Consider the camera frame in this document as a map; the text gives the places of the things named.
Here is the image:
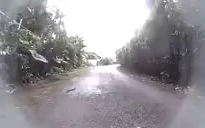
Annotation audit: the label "tall dark hedge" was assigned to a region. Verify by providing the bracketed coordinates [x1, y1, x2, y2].
[115, 0, 205, 88]

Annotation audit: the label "distant trees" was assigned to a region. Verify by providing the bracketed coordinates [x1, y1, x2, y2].
[96, 57, 116, 66]

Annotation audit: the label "leafy bushes and trees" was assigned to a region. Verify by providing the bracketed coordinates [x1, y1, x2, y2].
[0, 0, 102, 88]

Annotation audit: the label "wet grey asphalt road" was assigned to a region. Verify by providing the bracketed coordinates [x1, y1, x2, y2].
[0, 63, 205, 128]

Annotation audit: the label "grass and dirt verge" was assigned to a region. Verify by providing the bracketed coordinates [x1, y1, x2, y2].
[3, 65, 94, 95]

